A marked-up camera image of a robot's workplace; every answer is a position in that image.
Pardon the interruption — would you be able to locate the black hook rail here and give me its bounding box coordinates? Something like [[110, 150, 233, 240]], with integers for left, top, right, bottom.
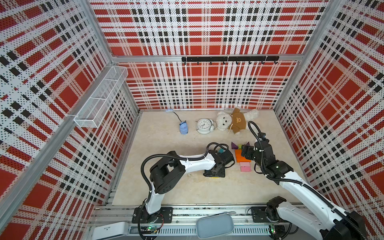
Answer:
[[181, 56, 280, 63]]

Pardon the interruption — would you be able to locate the white wire basket shelf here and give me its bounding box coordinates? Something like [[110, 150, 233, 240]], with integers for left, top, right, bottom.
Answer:
[[74, 66, 128, 129]]

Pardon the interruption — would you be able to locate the pink block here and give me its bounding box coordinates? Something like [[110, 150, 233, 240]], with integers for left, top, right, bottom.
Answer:
[[240, 162, 251, 168], [241, 166, 252, 172]]

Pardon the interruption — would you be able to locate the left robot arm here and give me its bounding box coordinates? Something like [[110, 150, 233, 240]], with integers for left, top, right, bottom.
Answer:
[[132, 142, 236, 224]]

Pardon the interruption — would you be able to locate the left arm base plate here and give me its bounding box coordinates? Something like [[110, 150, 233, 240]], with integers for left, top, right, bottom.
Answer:
[[132, 207, 174, 224]]

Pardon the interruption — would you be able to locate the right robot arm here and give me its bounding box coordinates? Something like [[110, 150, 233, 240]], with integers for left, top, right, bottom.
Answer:
[[242, 121, 368, 240]]

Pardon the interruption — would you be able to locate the orange rectangular block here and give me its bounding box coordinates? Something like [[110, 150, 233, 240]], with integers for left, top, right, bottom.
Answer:
[[235, 153, 246, 159]]

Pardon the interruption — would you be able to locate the grey pouch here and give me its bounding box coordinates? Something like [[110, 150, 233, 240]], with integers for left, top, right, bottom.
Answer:
[[196, 213, 235, 240]]

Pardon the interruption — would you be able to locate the white box device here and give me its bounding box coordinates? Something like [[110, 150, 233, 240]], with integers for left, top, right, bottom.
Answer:
[[92, 222, 129, 240]]

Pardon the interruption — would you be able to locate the white alarm clock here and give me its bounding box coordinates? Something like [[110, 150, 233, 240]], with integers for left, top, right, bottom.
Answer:
[[197, 119, 215, 135]]

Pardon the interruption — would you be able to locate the white teddy bear brown hoodie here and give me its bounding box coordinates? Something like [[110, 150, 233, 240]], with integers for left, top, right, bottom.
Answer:
[[216, 108, 259, 135]]

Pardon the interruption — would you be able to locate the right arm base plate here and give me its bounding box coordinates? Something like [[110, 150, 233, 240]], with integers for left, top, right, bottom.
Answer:
[[247, 207, 288, 224]]

